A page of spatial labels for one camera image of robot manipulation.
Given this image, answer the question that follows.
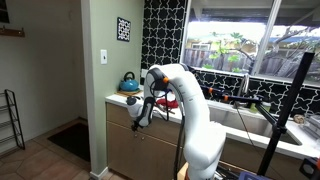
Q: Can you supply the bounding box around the white light switch plate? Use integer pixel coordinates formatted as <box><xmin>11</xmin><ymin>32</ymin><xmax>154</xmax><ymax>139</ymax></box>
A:
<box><xmin>100</xmin><ymin>49</ymin><xmax>108</xmax><ymax>65</ymax></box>

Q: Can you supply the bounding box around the black box with orange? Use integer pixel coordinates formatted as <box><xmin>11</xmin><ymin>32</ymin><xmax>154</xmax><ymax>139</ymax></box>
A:
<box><xmin>298</xmin><ymin>157</ymin><xmax>320</xmax><ymax>180</ymax></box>

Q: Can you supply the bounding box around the black boom bar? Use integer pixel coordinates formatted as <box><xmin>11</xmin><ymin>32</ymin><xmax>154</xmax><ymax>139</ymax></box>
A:
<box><xmin>184</xmin><ymin>64</ymin><xmax>284</xmax><ymax>134</ymax></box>

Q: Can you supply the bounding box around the black metal shoe rack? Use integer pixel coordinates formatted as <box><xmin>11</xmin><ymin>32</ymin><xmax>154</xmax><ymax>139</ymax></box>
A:
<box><xmin>0</xmin><ymin>88</ymin><xmax>26</xmax><ymax>156</ymax></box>

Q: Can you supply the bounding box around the green sponge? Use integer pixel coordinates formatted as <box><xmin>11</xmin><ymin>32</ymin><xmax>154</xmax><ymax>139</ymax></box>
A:
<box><xmin>249</xmin><ymin>102</ymin><xmax>263</xmax><ymax>114</ymax></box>

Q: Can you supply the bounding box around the white kitchen countertop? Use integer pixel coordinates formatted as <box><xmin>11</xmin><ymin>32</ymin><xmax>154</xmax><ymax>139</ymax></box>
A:
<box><xmin>105</xmin><ymin>87</ymin><xmax>320</xmax><ymax>160</ymax></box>

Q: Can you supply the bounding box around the thin black cable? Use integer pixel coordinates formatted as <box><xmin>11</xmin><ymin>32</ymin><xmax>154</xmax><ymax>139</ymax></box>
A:
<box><xmin>149</xmin><ymin>78</ymin><xmax>172</xmax><ymax>123</ymax></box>

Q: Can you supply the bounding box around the gray dish rack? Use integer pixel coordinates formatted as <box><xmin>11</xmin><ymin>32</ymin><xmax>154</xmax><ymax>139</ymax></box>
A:
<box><xmin>301</xmin><ymin>113</ymin><xmax>320</xmax><ymax>141</ymax></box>

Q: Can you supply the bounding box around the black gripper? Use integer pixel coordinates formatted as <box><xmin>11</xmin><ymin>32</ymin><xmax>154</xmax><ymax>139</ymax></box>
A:
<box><xmin>130</xmin><ymin>119</ymin><xmax>141</xmax><ymax>133</ymax></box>

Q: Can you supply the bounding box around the steel faucet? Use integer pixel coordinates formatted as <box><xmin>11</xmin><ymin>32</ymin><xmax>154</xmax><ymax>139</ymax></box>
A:
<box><xmin>237</xmin><ymin>73</ymin><xmax>251</xmax><ymax>101</ymax></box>

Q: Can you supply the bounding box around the wooden coat hook rail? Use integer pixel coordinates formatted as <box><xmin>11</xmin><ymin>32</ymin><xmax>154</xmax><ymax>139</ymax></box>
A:
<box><xmin>0</xmin><ymin>26</ymin><xmax>26</xmax><ymax>38</ymax></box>

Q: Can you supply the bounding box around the wooden trivet board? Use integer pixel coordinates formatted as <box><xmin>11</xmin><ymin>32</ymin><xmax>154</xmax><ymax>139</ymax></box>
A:
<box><xmin>115</xmin><ymin>89</ymin><xmax>143</xmax><ymax>98</ymax></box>

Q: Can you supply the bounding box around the steel kitchen sink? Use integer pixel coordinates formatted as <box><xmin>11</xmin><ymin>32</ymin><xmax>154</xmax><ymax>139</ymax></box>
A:
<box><xmin>208</xmin><ymin>104</ymin><xmax>303</xmax><ymax>146</ymax></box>

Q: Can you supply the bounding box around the blue kettle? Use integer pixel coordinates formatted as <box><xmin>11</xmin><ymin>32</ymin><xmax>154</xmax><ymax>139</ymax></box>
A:
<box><xmin>118</xmin><ymin>71</ymin><xmax>140</xmax><ymax>93</ymax></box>

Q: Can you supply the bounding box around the dark picture frame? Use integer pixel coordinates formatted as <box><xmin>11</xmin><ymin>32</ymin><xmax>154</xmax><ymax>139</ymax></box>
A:
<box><xmin>0</xmin><ymin>0</ymin><xmax>10</xmax><ymax>24</ymax></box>

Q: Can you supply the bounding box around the brown scrubber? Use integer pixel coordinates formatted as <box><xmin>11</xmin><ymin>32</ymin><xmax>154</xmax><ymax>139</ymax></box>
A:
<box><xmin>293</xmin><ymin>114</ymin><xmax>306</xmax><ymax>124</ymax></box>

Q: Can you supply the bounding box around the white framed window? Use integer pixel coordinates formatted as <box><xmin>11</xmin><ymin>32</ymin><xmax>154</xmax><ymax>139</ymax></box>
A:
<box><xmin>179</xmin><ymin>0</ymin><xmax>320</xmax><ymax>88</ymax></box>

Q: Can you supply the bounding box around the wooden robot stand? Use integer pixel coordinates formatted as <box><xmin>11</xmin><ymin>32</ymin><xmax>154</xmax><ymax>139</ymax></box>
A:
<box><xmin>176</xmin><ymin>162</ymin><xmax>191</xmax><ymax>180</ymax></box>

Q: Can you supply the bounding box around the light wood kitchen cabinet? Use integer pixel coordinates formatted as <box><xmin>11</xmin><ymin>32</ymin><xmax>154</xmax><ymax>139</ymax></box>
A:
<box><xmin>106</xmin><ymin>119</ymin><xmax>303</xmax><ymax>180</ymax></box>

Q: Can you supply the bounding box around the red cloth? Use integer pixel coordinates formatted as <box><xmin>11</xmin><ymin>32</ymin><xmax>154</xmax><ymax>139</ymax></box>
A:
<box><xmin>155</xmin><ymin>97</ymin><xmax>180</xmax><ymax>110</ymax></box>

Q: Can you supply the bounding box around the blue device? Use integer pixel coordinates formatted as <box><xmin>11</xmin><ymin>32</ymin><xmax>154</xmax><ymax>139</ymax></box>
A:
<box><xmin>238</xmin><ymin>171</ymin><xmax>268</xmax><ymax>180</ymax></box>

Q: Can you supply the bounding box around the black stand pole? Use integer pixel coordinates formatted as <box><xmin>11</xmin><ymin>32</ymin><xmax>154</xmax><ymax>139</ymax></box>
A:
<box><xmin>257</xmin><ymin>51</ymin><xmax>316</xmax><ymax>177</ymax></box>

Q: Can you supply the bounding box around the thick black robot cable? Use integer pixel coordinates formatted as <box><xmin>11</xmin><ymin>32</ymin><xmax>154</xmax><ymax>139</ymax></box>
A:
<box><xmin>171</xmin><ymin>83</ymin><xmax>188</xmax><ymax>180</ymax></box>

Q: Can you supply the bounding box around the light wood cabinet drawer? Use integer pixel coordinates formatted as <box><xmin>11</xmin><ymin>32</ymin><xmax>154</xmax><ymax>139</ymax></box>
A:
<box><xmin>106</xmin><ymin>102</ymin><xmax>184</xmax><ymax>147</ymax></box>

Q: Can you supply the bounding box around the dark bordered floor rug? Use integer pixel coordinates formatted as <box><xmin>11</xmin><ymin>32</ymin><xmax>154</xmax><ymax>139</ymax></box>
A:
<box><xmin>47</xmin><ymin>122</ymin><xmax>92</xmax><ymax>163</ymax></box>

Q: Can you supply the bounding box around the black white wall picture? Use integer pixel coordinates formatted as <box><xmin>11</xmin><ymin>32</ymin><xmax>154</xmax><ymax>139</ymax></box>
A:
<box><xmin>116</xmin><ymin>16</ymin><xmax>132</xmax><ymax>43</ymax></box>

